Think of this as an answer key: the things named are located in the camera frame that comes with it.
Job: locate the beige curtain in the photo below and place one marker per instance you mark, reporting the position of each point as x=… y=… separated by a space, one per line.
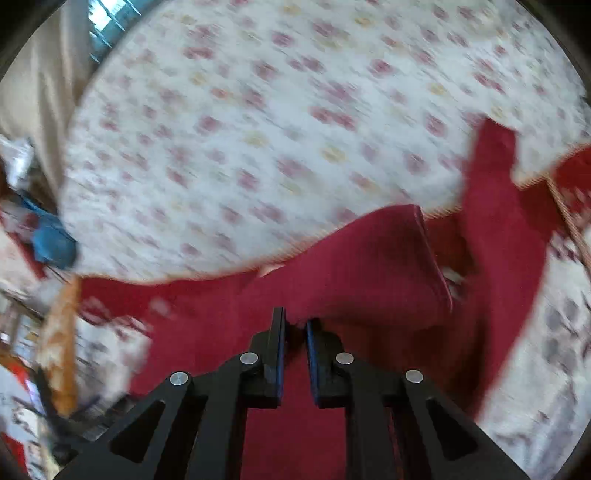
x=45 y=67

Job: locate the blue plastic bag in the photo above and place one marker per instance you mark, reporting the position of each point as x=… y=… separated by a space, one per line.
x=52 y=245

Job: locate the orange checkered plush mat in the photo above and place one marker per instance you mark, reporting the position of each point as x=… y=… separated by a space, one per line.
x=56 y=354

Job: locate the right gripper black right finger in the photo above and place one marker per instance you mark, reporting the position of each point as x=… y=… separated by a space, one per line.
x=399 y=425

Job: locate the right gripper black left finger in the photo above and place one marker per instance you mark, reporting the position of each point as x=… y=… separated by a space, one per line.
x=191 y=427

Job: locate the floral white bed quilt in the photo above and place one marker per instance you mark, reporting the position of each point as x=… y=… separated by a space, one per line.
x=221 y=132

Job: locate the dark red garment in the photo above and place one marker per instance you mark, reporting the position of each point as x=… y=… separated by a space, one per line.
x=446 y=297

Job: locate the red and white floral blanket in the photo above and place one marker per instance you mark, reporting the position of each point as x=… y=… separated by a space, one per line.
x=536 y=410

